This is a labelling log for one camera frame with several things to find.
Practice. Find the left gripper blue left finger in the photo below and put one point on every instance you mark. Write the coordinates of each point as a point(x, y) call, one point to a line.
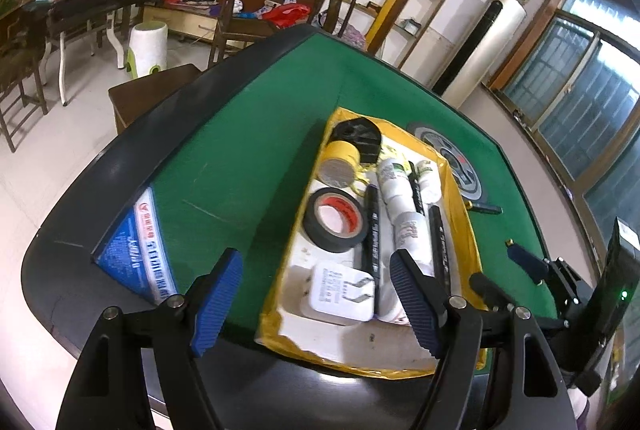
point(211, 298)

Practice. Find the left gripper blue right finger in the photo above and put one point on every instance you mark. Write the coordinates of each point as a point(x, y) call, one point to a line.
point(423, 301)

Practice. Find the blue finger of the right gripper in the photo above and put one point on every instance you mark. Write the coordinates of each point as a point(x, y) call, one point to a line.
point(493, 296)
point(536, 269)

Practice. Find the small white red-label bottle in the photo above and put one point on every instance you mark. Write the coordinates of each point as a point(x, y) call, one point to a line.
point(389, 308)

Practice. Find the black pen gold tips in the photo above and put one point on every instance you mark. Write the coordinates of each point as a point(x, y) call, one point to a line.
point(439, 247)

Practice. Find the white bottle red label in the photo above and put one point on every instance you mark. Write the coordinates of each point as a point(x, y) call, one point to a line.
point(412, 233)

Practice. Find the white power adapter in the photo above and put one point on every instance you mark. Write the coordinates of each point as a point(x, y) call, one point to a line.
point(338, 294)

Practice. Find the black marker white arrows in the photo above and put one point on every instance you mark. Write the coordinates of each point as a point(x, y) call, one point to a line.
point(370, 253)

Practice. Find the black marker yellow cap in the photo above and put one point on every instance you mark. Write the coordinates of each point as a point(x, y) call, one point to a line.
point(482, 207)

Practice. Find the black tape red core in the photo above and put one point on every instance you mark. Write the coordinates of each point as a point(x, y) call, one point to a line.
point(334, 220)

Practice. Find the white bottle green label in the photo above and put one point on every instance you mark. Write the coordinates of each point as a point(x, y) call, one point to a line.
point(395, 188)

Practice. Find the white bottle printed label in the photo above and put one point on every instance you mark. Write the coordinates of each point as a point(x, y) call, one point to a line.
point(429, 181)

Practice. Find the yellow tape roll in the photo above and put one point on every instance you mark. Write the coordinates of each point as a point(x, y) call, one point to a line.
point(338, 165)

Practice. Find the yellow cardboard tray box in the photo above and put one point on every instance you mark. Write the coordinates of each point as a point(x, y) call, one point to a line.
point(373, 349)

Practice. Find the grey round table centre panel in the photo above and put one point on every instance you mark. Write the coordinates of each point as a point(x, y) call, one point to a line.
point(465, 175)

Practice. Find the white standing air conditioner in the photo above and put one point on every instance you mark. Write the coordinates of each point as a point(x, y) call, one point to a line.
point(481, 46)

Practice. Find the wooden chair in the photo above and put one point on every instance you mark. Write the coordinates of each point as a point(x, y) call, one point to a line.
point(236, 28)

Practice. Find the red plastic bag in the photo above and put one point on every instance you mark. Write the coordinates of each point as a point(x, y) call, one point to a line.
point(287, 15)

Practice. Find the black side table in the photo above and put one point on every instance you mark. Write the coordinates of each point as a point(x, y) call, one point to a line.
point(65, 20)

